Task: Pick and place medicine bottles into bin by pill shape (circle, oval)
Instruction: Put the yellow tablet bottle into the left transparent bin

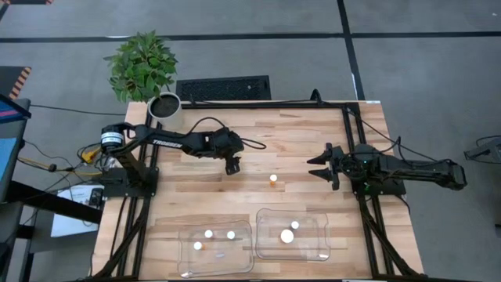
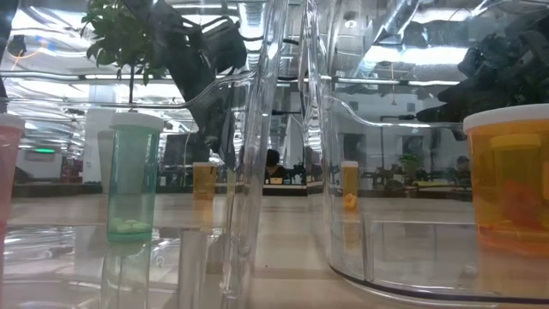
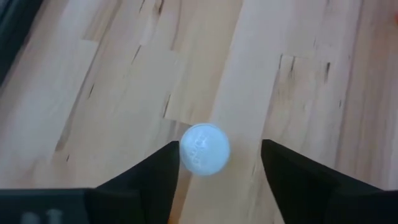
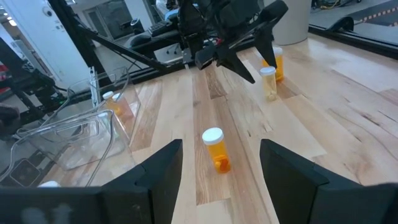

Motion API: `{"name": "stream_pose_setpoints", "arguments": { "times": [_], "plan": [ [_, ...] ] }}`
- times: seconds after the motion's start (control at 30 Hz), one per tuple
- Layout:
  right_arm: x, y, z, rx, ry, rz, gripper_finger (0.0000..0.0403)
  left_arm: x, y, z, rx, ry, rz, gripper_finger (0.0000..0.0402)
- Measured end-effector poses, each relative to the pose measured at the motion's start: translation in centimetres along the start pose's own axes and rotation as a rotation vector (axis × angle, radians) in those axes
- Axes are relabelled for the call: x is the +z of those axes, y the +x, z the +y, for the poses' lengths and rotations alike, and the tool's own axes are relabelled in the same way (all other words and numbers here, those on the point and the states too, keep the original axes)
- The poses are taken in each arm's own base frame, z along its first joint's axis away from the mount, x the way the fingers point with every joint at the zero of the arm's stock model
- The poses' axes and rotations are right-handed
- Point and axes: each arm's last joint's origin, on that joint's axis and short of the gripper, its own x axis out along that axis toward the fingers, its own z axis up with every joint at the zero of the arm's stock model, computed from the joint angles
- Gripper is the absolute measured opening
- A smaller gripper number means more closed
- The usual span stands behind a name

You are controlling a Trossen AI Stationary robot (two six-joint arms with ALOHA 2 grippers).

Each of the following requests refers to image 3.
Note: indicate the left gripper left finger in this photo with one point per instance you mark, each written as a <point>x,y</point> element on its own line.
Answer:
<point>146,193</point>

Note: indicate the large orange pill bottle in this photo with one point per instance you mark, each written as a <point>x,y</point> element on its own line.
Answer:
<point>205,149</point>

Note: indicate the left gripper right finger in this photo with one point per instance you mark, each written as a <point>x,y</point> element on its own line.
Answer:
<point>311,193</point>

